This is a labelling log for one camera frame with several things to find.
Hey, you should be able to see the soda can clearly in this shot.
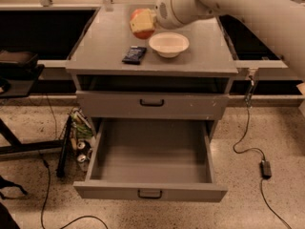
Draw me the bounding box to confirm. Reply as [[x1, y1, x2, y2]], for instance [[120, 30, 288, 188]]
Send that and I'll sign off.
[[77, 154, 89, 172], [77, 140, 87, 150]]

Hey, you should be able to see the white paper bowl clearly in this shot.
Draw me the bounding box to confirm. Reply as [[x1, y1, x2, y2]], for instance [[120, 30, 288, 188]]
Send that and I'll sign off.
[[149, 32, 190, 58]]

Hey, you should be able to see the black cable on floor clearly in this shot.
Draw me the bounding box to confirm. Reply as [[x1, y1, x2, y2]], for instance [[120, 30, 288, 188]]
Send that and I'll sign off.
[[28, 93, 110, 229]]

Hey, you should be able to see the upper soda can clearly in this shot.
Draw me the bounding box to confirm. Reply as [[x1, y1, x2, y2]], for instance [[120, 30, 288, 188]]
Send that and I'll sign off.
[[77, 140, 87, 150]]

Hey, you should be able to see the closed grey upper drawer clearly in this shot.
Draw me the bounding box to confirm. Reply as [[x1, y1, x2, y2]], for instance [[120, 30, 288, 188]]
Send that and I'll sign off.
[[76, 91, 229, 120]]

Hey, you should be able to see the open grey lower drawer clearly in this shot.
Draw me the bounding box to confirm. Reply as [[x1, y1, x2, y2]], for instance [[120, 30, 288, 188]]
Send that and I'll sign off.
[[73, 119, 227, 202]]

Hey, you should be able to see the lower soda can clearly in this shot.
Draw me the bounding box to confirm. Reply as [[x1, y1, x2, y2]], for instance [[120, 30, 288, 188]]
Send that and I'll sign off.
[[77, 154, 89, 172]]

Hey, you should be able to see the red apple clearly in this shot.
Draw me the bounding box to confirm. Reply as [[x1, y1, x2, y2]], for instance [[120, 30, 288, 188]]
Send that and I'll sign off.
[[130, 8, 156, 40]]

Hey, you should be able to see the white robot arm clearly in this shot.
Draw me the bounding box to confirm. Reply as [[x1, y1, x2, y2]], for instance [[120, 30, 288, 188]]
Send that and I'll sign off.
[[130, 0, 305, 80]]

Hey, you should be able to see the grey drawer cabinet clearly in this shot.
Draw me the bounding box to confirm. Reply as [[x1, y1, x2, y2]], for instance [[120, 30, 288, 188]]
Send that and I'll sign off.
[[66, 4, 237, 135]]

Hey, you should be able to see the black power adapter with cable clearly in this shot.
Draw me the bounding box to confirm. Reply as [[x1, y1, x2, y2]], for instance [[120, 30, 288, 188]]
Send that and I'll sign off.
[[233, 75, 293, 229]]

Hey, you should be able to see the black side table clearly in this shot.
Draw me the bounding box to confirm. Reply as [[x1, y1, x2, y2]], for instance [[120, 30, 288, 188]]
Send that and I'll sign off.
[[0, 65, 72, 177]]

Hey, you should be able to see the green snack bags pile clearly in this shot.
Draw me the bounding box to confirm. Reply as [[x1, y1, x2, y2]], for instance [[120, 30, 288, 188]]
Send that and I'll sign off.
[[71, 108, 93, 140]]

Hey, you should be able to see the dark blue snack bag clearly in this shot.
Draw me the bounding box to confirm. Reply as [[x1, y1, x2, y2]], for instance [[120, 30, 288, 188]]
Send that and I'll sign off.
[[122, 46, 147, 65]]

